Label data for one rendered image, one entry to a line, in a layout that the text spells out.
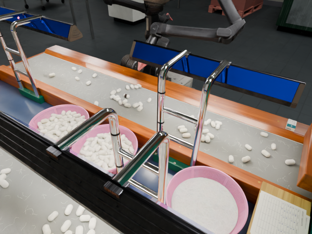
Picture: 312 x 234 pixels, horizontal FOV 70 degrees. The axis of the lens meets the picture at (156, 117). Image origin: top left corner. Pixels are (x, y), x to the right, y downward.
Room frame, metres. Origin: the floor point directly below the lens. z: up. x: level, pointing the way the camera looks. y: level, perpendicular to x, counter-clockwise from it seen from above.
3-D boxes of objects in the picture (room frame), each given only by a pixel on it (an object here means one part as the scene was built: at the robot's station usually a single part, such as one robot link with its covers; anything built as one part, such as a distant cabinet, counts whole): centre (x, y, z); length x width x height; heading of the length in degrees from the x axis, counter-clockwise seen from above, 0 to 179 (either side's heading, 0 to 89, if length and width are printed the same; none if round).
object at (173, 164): (0.67, -0.12, 0.90); 0.20 x 0.19 x 0.45; 58
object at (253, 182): (0.86, 0.26, 0.71); 1.81 x 0.06 x 0.11; 58
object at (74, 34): (1.24, 0.65, 1.08); 0.62 x 0.08 x 0.07; 58
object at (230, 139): (1.01, 0.17, 0.73); 1.81 x 0.30 x 0.02; 58
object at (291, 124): (0.78, -0.62, 0.77); 0.06 x 0.04 x 0.02; 148
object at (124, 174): (0.33, 0.09, 0.90); 0.20 x 0.19 x 0.45; 58
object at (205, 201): (0.41, -0.17, 0.71); 0.22 x 0.22 x 0.06
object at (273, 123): (1.19, 0.06, 0.67); 1.81 x 0.12 x 0.19; 58
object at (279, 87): (0.73, -0.17, 1.08); 0.62 x 0.08 x 0.07; 58
